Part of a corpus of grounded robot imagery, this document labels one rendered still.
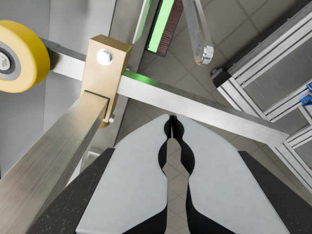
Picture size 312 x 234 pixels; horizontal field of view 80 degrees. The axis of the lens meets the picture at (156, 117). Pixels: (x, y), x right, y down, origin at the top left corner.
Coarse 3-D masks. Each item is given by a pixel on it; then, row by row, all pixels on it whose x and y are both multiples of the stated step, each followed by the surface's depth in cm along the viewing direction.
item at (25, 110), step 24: (0, 0) 30; (24, 0) 35; (48, 0) 42; (24, 24) 37; (48, 24) 45; (0, 96) 37; (24, 96) 45; (0, 120) 40; (24, 120) 49; (0, 144) 42; (24, 144) 53; (0, 168) 46
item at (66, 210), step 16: (96, 160) 8; (80, 176) 7; (96, 176) 7; (64, 192) 7; (80, 192) 7; (48, 208) 6; (64, 208) 6; (80, 208) 6; (32, 224) 6; (48, 224) 6; (64, 224) 6
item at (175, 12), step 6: (180, 0) 35; (174, 6) 36; (180, 6) 36; (174, 12) 36; (180, 12) 36; (174, 18) 37; (168, 24) 37; (174, 24) 37; (168, 30) 38; (162, 36) 38; (168, 36) 38; (162, 42) 39; (168, 42) 39; (162, 48) 39; (162, 54) 40
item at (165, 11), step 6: (168, 0) 35; (162, 6) 36; (168, 6) 36; (162, 12) 36; (168, 12) 36; (162, 18) 37; (156, 24) 37; (162, 24) 37; (156, 30) 38; (162, 30) 38; (156, 36) 38; (150, 42) 39; (156, 42) 39; (150, 48) 40; (156, 48) 40
